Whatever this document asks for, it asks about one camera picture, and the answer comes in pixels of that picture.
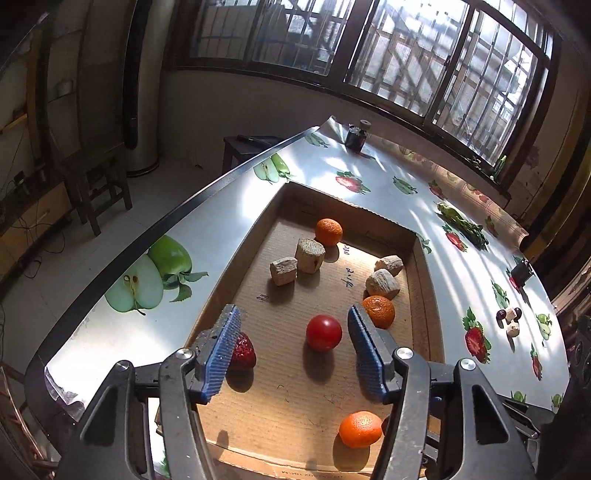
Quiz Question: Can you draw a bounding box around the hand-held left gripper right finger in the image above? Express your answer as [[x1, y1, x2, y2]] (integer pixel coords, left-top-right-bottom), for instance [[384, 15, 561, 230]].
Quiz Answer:
[[346, 303, 539, 480]]

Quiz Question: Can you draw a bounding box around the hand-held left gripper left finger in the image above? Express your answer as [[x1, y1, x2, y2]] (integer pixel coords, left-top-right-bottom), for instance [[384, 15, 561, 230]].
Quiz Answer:
[[65, 303, 242, 480]]

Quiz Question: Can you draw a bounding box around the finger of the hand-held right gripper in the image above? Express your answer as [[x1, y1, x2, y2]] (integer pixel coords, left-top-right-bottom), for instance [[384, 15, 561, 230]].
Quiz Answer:
[[501, 398, 555, 439]]

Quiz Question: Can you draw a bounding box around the red strawberry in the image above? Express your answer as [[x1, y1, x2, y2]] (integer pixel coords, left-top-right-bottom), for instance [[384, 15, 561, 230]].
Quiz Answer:
[[229, 331, 257, 370]]

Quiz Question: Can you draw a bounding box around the red tomato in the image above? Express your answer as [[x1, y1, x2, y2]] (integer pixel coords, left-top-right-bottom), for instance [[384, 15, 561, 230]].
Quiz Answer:
[[305, 315, 343, 352]]

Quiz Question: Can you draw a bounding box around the beige cob chunk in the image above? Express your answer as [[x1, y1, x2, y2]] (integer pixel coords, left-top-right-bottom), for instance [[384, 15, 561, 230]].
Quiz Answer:
[[295, 237, 326, 274], [269, 257, 298, 289], [374, 255, 404, 277], [366, 269, 400, 300]]

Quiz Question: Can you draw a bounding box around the cardboard box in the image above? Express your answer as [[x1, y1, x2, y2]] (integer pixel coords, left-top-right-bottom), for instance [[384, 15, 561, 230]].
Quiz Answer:
[[154, 181, 446, 474]]

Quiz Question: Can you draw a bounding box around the orange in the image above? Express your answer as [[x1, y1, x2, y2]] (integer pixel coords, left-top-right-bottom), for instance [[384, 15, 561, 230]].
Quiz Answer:
[[315, 218, 344, 246], [338, 411, 384, 449], [361, 295, 396, 329]]

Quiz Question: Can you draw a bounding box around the fruit print tablecloth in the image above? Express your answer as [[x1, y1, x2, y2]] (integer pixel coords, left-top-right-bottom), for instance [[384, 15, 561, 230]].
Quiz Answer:
[[44, 116, 571, 480]]

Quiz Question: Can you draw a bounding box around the small black object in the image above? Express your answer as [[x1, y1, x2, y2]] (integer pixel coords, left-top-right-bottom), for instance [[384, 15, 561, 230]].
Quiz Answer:
[[510, 258, 533, 291]]

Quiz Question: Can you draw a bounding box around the green leafy vegetable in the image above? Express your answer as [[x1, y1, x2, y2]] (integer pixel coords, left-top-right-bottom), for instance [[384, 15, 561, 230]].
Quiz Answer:
[[436, 202, 489, 247]]

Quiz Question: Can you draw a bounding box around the small dark side table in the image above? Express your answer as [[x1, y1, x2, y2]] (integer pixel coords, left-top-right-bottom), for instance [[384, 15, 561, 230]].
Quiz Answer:
[[223, 134, 282, 175]]

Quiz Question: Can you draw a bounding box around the wooden stool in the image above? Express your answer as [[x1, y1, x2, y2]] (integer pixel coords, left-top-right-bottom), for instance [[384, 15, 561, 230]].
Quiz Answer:
[[60, 143, 133, 237]]

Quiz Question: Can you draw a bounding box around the dark jar with cap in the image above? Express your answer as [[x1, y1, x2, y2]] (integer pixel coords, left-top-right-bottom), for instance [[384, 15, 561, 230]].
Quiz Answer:
[[345, 119, 372, 152]]

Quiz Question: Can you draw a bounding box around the low wooden cabinet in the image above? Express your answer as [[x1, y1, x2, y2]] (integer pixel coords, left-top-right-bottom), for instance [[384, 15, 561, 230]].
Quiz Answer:
[[0, 180, 75, 282]]

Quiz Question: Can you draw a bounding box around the white standing air conditioner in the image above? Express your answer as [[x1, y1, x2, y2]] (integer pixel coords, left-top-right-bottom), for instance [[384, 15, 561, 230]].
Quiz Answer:
[[121, 0, 160, 178]]

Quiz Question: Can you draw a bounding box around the dark framed window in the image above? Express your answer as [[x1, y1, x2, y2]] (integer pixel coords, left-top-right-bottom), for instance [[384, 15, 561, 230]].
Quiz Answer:
[[166, 0, 561, 195]]

